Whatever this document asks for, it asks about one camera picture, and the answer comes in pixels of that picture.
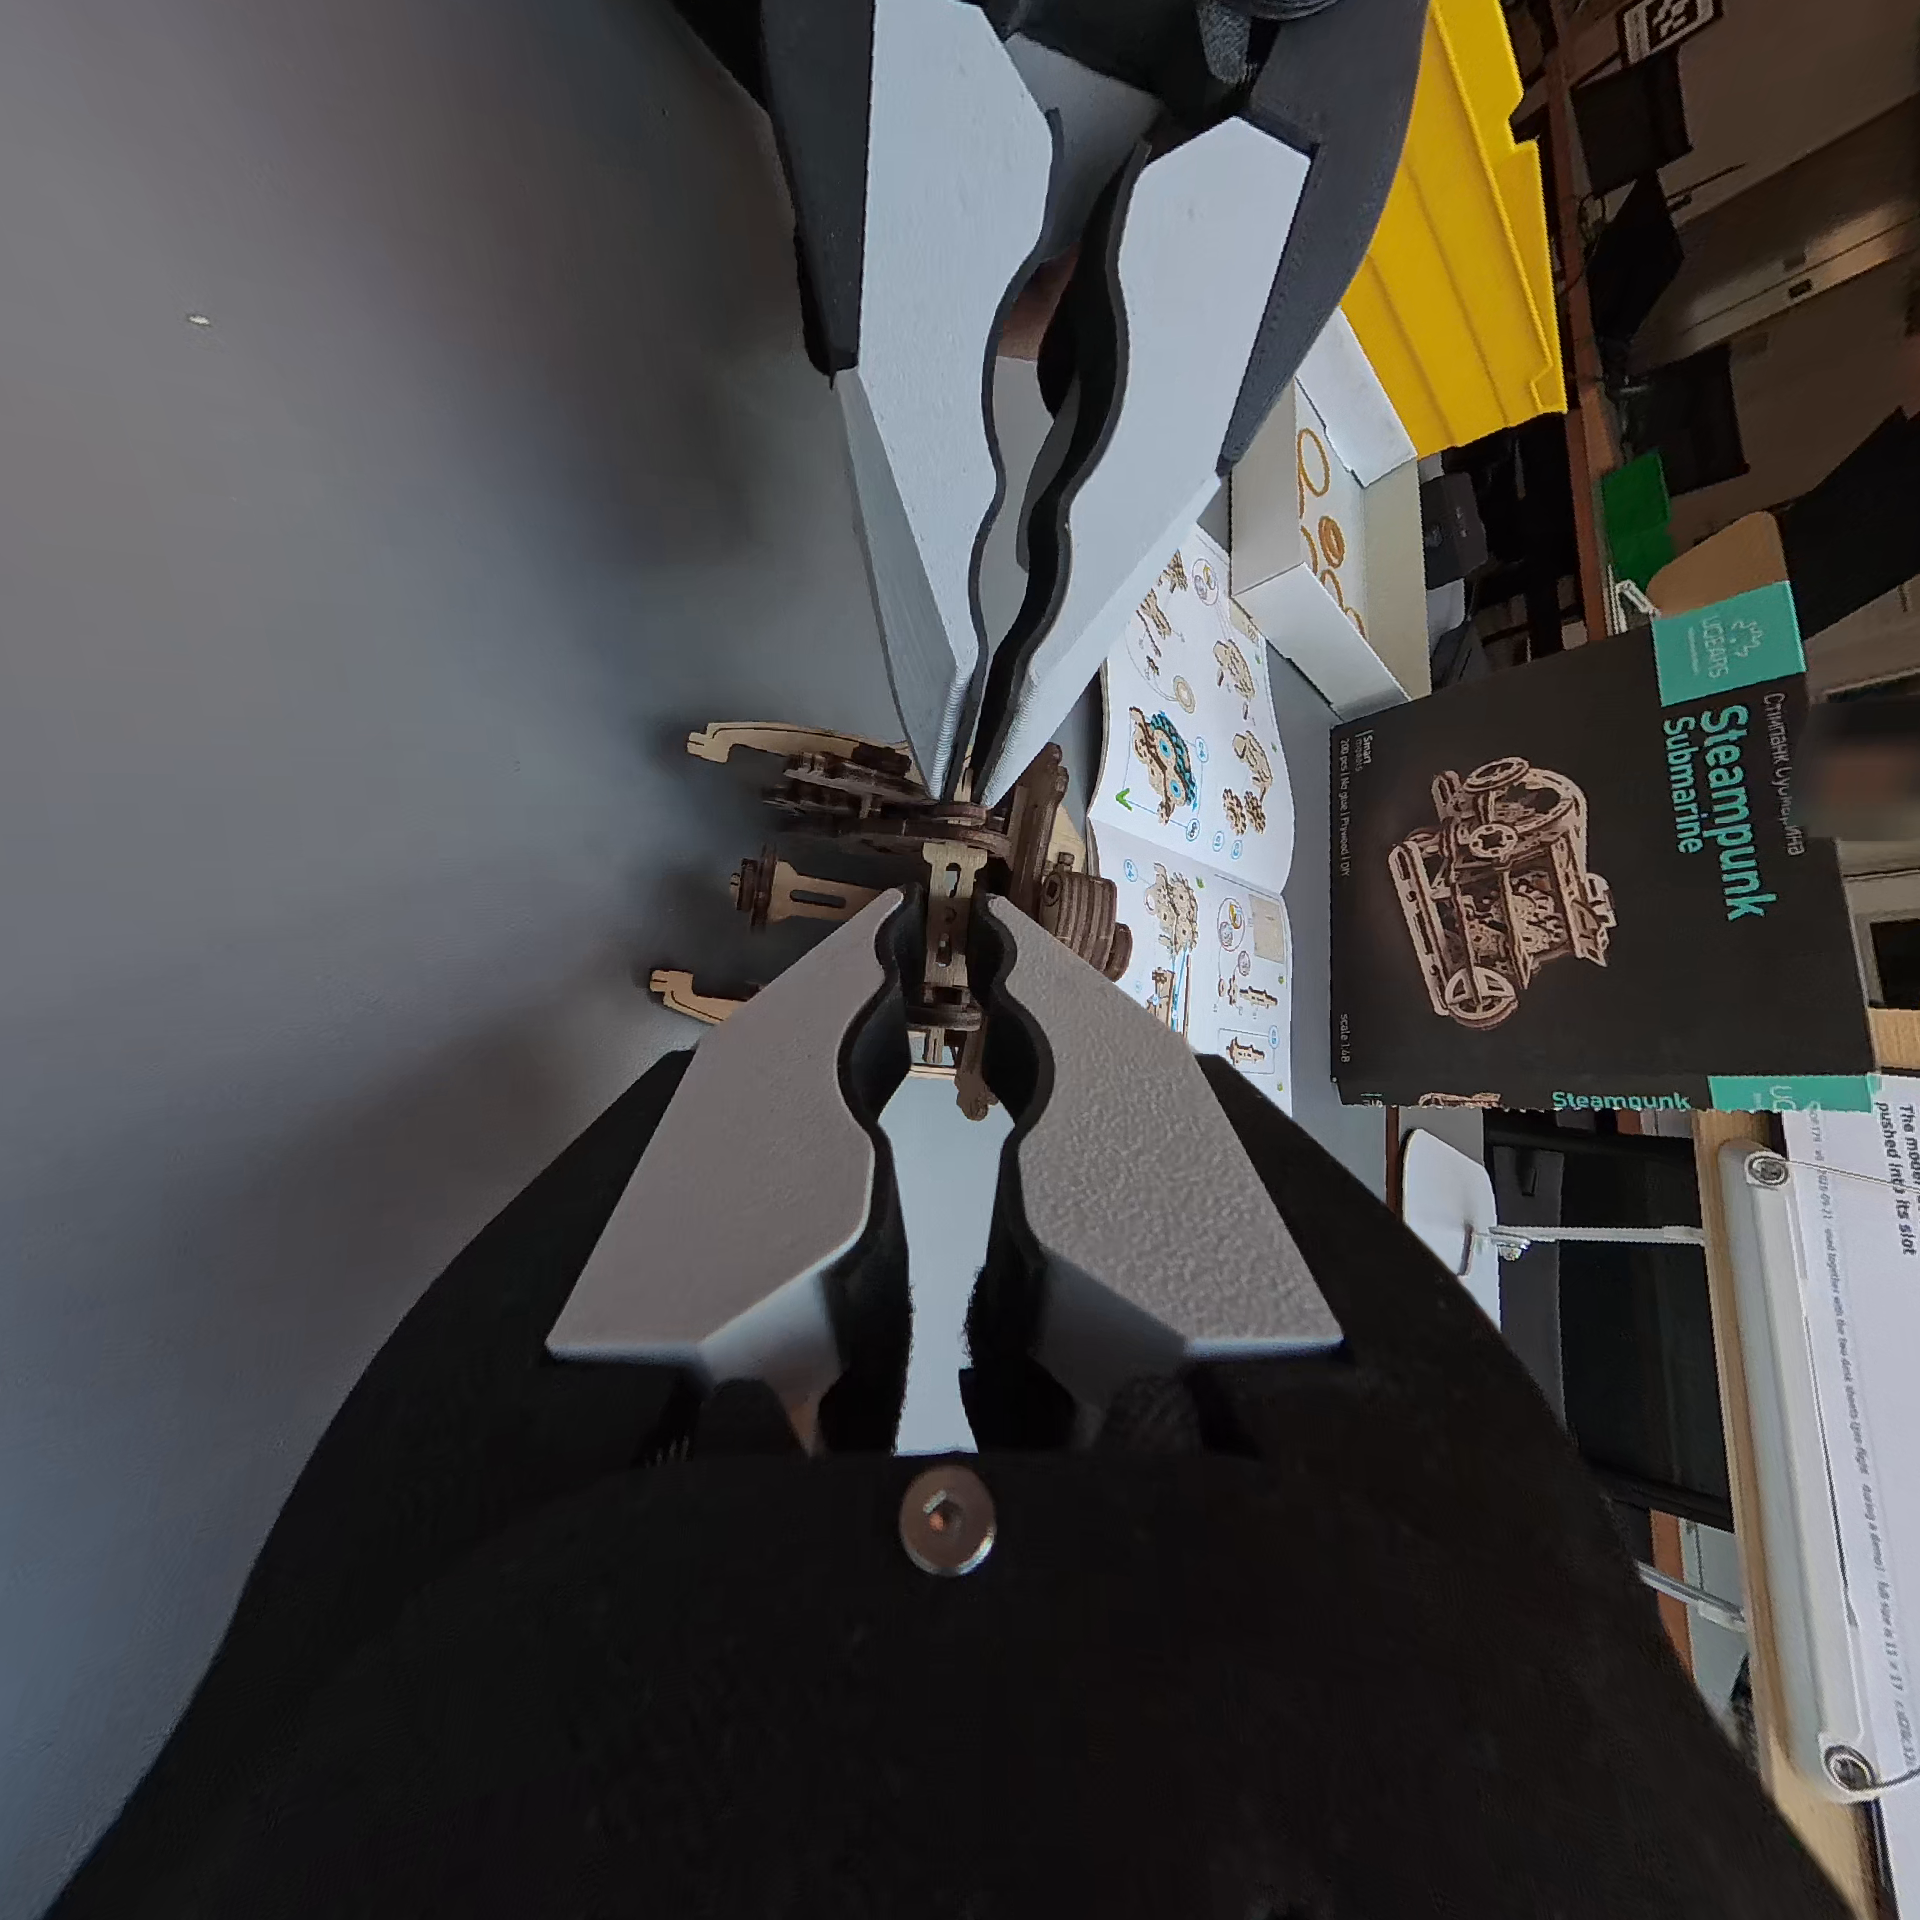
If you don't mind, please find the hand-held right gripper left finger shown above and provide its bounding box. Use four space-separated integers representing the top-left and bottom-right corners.
548 885 912 1454

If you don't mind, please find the wooden submarine model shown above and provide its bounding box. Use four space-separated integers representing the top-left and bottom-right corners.
646 718 1134 1119

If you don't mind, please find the white cardboard box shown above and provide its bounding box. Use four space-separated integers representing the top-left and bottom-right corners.
1231 307 1426 718

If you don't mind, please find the white paper holder bar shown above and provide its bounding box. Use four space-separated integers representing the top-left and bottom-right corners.
1716 1139 1885 1800

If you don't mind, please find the yellow plastic bin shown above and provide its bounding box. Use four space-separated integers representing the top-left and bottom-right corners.
1341 0 1567 453

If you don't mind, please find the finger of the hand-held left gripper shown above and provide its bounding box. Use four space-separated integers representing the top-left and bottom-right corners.
974 112 1321 814
836 0 1064 799

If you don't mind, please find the pile of wooden rings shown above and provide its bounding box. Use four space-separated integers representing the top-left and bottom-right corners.
1291 429 1369 631

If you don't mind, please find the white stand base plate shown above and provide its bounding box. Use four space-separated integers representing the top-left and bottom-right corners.
1394 1124 1710 1325

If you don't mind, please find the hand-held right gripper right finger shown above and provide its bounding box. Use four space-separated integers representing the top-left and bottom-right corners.
967 892 1341 1454

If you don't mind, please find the grey desk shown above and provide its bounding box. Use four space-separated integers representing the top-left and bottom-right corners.
0 0 1405 1920

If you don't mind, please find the illustrated instruction booklet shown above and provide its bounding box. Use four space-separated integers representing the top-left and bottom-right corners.
1083 526 1296 1111

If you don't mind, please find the green plastic bin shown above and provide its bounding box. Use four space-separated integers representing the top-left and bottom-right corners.
1597 453 1674 604

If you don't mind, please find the black model kit box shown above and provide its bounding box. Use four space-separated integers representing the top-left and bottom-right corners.
1328 583 1878 1111

